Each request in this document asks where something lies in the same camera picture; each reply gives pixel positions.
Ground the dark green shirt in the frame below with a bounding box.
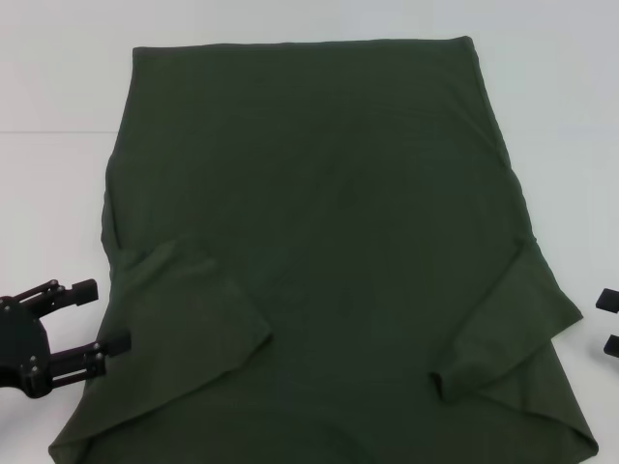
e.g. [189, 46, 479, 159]
[46, 35, 601, 464]

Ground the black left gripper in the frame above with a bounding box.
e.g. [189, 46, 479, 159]
[0, 277, 133, 401]

